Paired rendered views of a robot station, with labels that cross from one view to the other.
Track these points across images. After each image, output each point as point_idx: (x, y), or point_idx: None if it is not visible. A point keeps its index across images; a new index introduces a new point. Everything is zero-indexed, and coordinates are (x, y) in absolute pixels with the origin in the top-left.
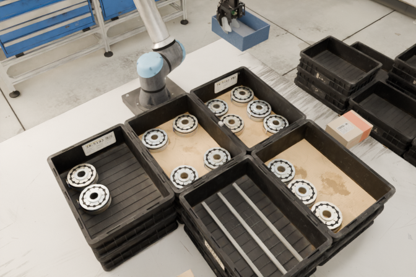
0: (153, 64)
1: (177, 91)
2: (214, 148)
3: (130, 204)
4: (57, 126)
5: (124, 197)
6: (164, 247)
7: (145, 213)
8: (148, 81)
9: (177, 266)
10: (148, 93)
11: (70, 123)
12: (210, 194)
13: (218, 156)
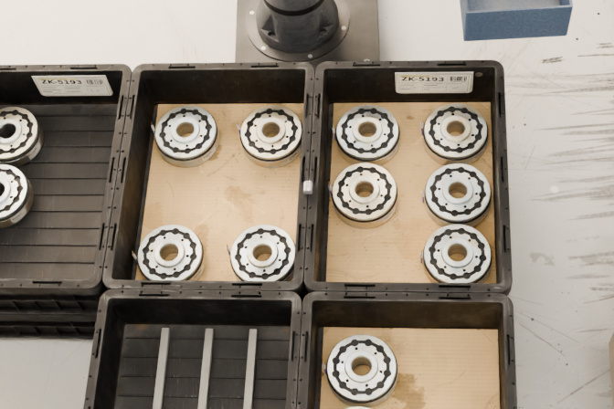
0: None
1: (363, 26)
2: (276, 228)
3: (50, 246)
4: None
5: (51, 224)
6: (80, 357)
7: (26, 287)
8: None
9: (76, 408)
10: (267, 5)
11: None
12: (193, 321)
13: (271, 251)
